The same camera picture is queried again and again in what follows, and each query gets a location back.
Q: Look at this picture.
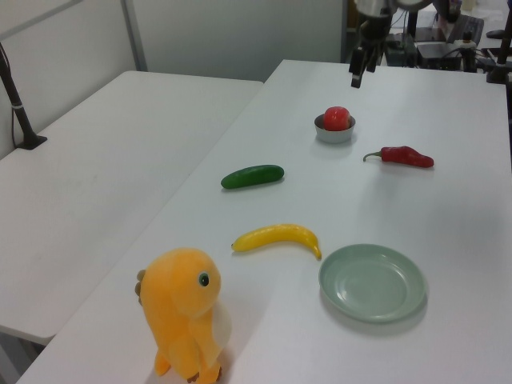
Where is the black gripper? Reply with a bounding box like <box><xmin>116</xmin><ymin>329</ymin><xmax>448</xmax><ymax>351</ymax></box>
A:
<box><xmin>349</xmin><ymin>14</ymin><xmax>392</xmax><ymax>90</ymax></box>

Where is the red apple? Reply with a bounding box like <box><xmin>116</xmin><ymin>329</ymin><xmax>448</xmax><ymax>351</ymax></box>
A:
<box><xmin>322</xmin><ymin>106</ymin><xmax>353</xmax><ymax>133</ymax></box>

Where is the small grey bowl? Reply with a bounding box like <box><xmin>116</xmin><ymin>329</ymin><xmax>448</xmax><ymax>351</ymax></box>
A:
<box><xmin>314</xmin><ymin>113</ymin><xmax>358</xmax><ymax>145</ymax></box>

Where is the red chili pepper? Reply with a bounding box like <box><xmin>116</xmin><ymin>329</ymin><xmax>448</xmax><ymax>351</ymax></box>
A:
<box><xmin>362</xmin><ymin>145</ymin><xmax>435</xmax><ymax>170</ymax></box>

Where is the computer keyboard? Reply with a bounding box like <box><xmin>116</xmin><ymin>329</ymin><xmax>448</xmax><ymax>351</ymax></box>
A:
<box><xmin>446</xmin><ymin>14</ymin><xmax>486</xmax><ymax>46</ymax></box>

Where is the green cucumber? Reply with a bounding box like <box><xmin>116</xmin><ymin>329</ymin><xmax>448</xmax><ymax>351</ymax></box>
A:
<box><xmin>220</xmin><ymin>164</ymin><xmax>286</xmax><ymax>191</ymax></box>

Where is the yellow banana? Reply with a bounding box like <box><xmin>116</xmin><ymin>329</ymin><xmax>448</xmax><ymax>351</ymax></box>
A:
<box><xmin>230</xmin><ymin>222</ymin><xmax>323</xmax><ymax>262</ymax></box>

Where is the pale green plate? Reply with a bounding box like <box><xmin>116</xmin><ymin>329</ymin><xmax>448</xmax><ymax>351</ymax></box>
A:
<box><xmin>318</xmin><ymin>243</ymin><xmax>428</xmax><ymax>324</ymax></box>

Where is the white side table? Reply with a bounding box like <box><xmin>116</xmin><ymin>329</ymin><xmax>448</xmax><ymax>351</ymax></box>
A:
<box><xmin>0</xmin><ymin>70</ymin><xmax>266</xmax><ymax>347</ymax></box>

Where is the orange plush duck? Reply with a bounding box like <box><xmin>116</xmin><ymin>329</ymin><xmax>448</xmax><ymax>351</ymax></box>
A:
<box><xmin>133</xmin><ymin>247</ymin><xmax>234</xmax><ymax>384</ymax></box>

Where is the black pole with base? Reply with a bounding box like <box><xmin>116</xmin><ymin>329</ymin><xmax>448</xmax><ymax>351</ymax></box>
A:
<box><xmin>0</xmin><ymin>41</ymin><xmax>49</xmax><ymax>151</ymax></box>

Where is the black camera stand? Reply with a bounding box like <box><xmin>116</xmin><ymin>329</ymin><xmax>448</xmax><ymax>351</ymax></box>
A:
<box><xmin>485</xmin><ymin>34</ymin><xmax>512</xmax><ymax>86</ymax></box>

